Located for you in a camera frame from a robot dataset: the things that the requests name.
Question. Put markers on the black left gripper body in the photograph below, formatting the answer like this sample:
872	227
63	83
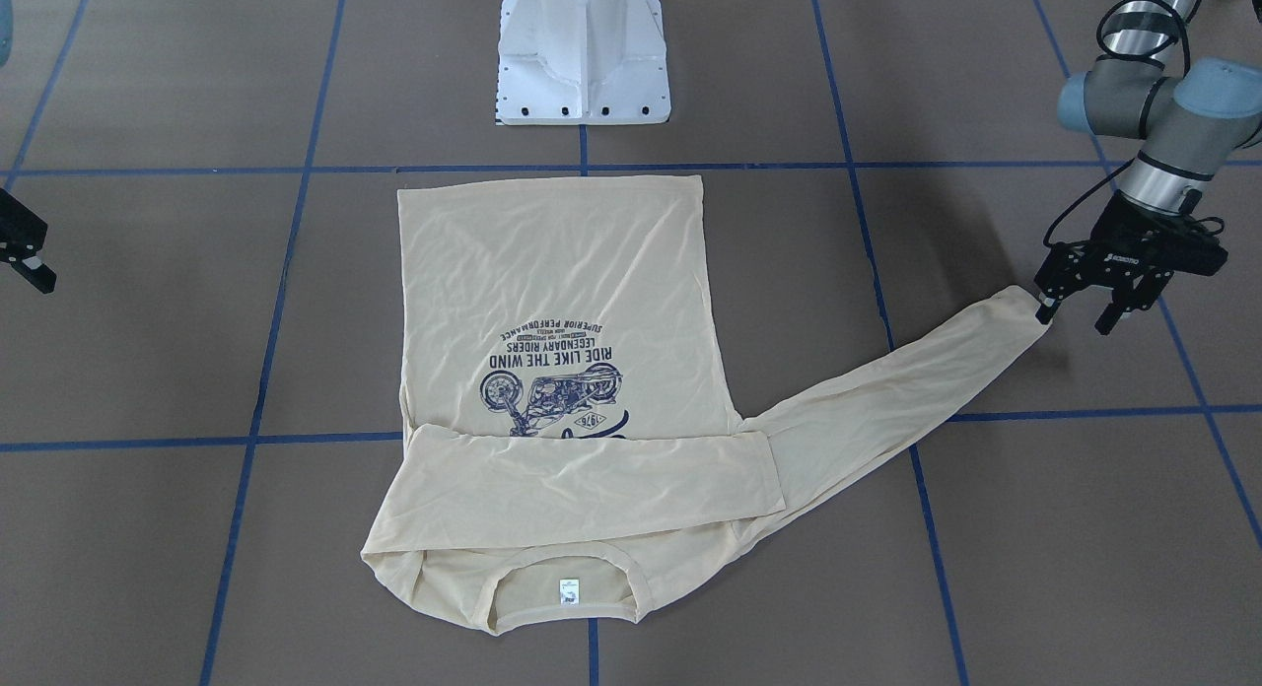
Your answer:
1121	235

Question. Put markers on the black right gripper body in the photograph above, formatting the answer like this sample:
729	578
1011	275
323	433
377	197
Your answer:
20	240

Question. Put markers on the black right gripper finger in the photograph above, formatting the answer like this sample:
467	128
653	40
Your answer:
36	272

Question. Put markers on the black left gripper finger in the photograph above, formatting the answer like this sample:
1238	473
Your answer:
1049	301
1121	304

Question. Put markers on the cream long-sleeve graphic shirt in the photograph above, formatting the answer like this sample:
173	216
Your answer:
571	449

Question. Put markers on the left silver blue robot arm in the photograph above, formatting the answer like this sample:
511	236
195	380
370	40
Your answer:
1188	117

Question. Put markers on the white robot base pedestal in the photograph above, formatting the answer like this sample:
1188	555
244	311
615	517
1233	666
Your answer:
582	62

